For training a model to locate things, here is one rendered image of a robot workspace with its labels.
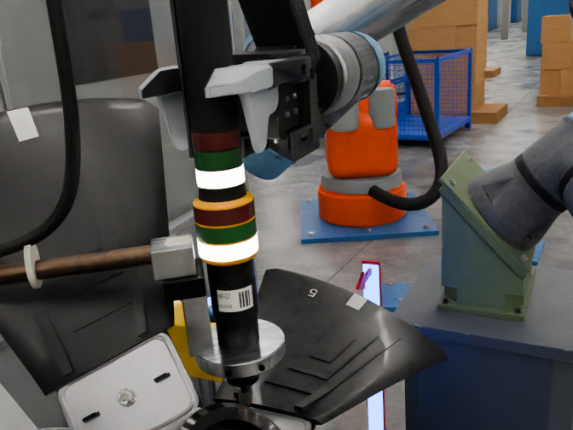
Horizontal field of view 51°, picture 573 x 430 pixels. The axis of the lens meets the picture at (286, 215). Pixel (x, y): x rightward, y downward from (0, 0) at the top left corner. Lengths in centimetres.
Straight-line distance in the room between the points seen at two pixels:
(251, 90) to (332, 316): 34
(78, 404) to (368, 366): 27
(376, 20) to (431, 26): 768
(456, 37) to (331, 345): 781
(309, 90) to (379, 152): 377
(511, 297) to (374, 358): 49
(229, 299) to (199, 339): 4
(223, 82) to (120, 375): 23
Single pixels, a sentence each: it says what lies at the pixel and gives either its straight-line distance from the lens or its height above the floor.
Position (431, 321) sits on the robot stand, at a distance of 105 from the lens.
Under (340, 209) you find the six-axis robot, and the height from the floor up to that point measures 17.
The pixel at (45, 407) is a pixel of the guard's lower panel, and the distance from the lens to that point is 137.
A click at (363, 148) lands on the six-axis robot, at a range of 423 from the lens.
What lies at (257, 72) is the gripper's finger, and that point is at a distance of 39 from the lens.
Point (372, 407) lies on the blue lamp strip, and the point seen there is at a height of 97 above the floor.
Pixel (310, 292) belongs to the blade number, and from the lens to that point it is 70.
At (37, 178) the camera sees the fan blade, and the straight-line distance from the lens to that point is 52.
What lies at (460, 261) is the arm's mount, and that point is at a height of 109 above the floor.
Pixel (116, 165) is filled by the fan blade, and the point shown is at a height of 140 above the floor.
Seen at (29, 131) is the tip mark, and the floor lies 143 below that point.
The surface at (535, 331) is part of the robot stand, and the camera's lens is 105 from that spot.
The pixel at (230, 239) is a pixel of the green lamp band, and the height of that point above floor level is 136.
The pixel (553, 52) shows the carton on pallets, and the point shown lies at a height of 74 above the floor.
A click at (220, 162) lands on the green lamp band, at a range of 41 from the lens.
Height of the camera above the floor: 150
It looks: 18 degrees down
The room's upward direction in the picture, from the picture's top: 5 degrees counter-clockwise
